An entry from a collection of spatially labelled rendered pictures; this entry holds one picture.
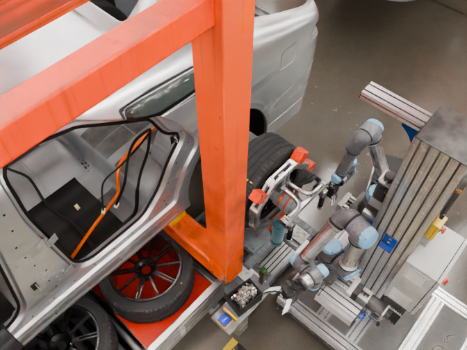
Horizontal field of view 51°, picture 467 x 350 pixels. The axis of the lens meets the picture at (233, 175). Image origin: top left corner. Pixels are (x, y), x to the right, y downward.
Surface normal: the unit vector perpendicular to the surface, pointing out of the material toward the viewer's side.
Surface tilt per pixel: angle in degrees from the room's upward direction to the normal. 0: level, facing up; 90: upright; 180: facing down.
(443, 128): 0
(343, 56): 0
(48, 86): 0
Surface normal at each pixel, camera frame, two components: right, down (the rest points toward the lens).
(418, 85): 0.00, -0.58
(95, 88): 0.73, 0.56
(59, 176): 0.60, 0.12
